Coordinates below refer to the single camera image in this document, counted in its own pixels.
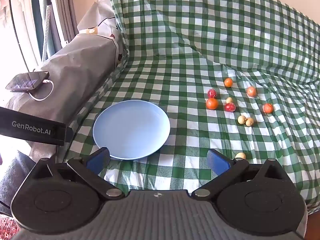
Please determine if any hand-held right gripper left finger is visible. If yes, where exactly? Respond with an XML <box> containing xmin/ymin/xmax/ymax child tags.
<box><xmin>34</xmin><ymin>147</ymin><xmax>124</xmax><ymax>201</ymax></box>

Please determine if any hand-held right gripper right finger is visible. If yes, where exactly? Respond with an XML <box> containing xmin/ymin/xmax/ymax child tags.
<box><xmin>191</xmin><ymin>149</ymin><xmax>288</xmax><ymax>201</ymax></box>

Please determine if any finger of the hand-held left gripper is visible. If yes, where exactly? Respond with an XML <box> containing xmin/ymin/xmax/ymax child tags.
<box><xmin>64</xmin><ymin>126</ymin><xmax>73</xmax><ymax>146</ymax></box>

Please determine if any light blue plate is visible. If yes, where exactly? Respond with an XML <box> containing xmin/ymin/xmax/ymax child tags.
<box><xmin>92</xmin><ymin>100</ymin><xmax>171</xmax><ymax>160</ymax></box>

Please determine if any black smartphone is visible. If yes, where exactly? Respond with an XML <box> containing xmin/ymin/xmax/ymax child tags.
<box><xmin>5</xmin><ymin>71</ymin><xmax>50</xmax><ymax>90</ymax></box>

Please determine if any grey textured cushion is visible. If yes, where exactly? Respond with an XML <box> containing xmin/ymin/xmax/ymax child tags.
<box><xmin>0</xmin><ymin>150</ymin><xmax>38</xmax><ymax>215</ymax></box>

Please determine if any grey sofa armrest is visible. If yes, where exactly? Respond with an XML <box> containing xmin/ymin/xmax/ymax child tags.
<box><xmin>0</xmin><ymin>0</ymin><xmax>130</xmax><ymax>160</ymax></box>

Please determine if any red patterned cloth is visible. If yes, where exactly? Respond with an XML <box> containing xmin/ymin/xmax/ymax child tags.
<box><xmin>0</xmin><ymin>215</ymin><xmax>20</xmax><ymax>240</ymax></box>

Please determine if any green checked cloth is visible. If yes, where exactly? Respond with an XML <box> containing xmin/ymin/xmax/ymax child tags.
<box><xmin>64</xmin><ymin>0</ymin><xmax>320</xmax><ymax>209</ymax></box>

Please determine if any grey curtain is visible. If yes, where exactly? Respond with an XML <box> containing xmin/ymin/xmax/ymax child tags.
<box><xmin>51</xmin><ymin>0</ymin><xmax>78</xmax><ymax>48</ymax></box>

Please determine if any white charging cable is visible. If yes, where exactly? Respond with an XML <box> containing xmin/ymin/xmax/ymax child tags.
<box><xmin>29</xmin><ymin>79</ymin><xmax>54</xmax><ymax>101</ymax></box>

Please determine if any white window frame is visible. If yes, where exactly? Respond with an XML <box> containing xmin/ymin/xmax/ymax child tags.
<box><xmin>7</xmin><ymin>0</ymin><xmax>42</xmax><ymax>67</ymax></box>

